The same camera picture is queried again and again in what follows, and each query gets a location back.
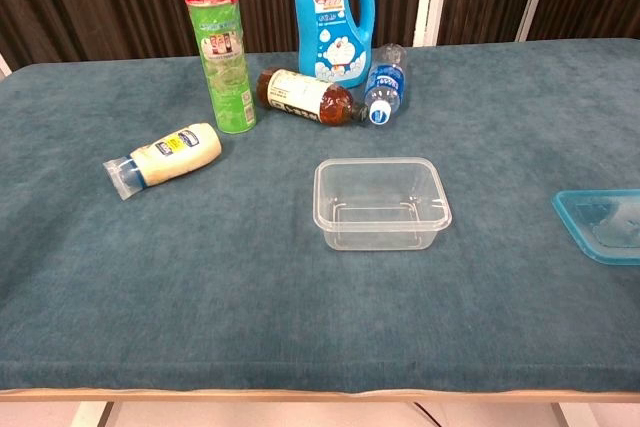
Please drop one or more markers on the blue container lid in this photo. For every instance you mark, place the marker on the blue container lid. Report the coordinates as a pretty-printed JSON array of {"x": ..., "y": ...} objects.
[{"x": 600, "y": 242}]

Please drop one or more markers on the clear plastic container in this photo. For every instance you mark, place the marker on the clear plastic container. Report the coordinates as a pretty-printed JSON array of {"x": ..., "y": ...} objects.
[{"x": 382, "y": 239}]

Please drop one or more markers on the green chips can red lid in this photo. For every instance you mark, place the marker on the green chips can red lid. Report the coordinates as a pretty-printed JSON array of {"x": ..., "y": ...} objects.
[{"x": 225, "y": 72}]

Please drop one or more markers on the brown tea bottle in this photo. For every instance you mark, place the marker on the brown tea bottle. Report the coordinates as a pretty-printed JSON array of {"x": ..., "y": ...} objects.
[{"x": 300, "y": 94}]

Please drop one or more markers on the clear water bottle blue label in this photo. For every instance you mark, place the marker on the clear water bottle blue label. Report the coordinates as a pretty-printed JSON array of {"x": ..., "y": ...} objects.
[{"x": 386, "y": 84}]

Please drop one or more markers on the cream mayonnaise squeeze bottle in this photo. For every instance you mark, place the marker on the cream mayonnaise squeeze bottle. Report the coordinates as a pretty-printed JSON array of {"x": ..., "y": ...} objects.
[{"x": 175, "y": 152}]

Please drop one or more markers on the teal table cloth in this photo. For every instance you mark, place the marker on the teal table cloth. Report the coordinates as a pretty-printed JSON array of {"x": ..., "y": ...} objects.
[{"x": 200, "y": 287}]

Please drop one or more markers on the blue cartoon detergent bottle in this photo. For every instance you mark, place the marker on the blue cartoon detergent bottle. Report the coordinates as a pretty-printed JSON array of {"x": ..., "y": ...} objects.
[{"x": 325, "y": 22}]

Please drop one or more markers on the white table leg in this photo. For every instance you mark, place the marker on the white table leg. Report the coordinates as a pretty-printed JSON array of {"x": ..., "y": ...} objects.
[
  {"x": 575, "y": 414},
  {"x": 92, "y": 414}
]

